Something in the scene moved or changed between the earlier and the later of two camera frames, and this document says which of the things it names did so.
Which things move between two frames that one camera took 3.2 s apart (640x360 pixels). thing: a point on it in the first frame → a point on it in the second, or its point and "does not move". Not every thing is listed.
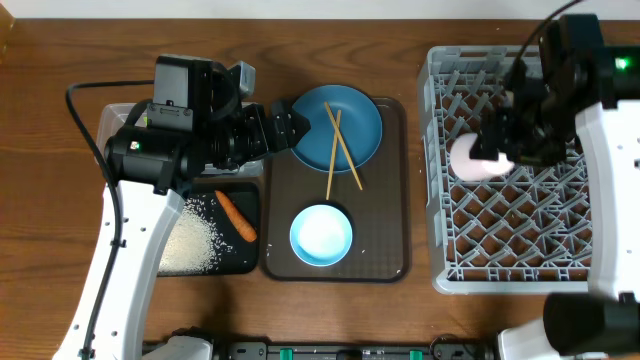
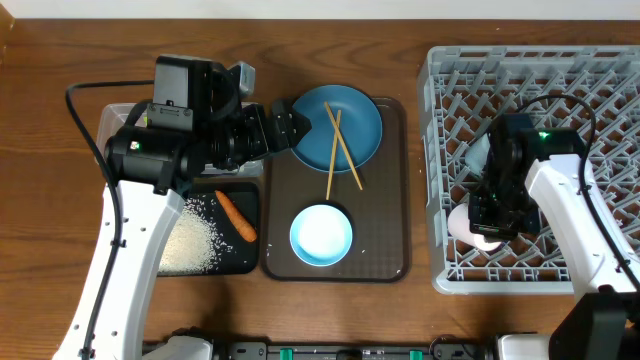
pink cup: x=474 y=169 → x=460 y=228
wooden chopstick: x=334 y=153 does not move
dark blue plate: x=360 y=126 does not move
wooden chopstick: x=344 y=143 does not move
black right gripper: x=496 y=136 → x=482 y=223
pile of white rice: x=194 y=245 does not move
